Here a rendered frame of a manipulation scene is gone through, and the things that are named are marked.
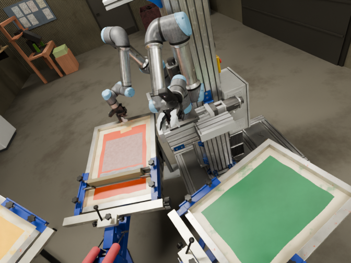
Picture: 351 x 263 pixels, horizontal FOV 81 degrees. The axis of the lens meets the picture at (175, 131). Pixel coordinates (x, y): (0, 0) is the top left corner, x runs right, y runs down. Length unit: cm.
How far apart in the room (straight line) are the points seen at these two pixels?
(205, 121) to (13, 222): 140
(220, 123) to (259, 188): 48
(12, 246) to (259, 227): 143
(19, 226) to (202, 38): 165
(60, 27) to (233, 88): 803
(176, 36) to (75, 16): 793
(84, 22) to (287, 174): 839
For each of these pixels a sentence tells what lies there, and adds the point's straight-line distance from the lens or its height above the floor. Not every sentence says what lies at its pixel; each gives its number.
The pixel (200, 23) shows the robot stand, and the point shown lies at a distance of 142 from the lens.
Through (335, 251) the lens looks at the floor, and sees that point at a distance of 235.
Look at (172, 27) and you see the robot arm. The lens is 113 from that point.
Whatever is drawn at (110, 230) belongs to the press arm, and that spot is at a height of 106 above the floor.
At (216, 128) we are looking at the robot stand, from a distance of 144.
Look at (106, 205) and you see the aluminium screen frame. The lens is 154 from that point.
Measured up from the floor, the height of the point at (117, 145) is 107.
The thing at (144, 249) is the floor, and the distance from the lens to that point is 247.
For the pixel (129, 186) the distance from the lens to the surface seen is 155.
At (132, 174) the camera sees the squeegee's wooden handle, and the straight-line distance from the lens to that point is 146.
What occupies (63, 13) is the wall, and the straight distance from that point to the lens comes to 900.
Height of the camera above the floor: 217
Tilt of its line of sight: 42 degrees down
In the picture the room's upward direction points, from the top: 22 degrees counter-clockwise
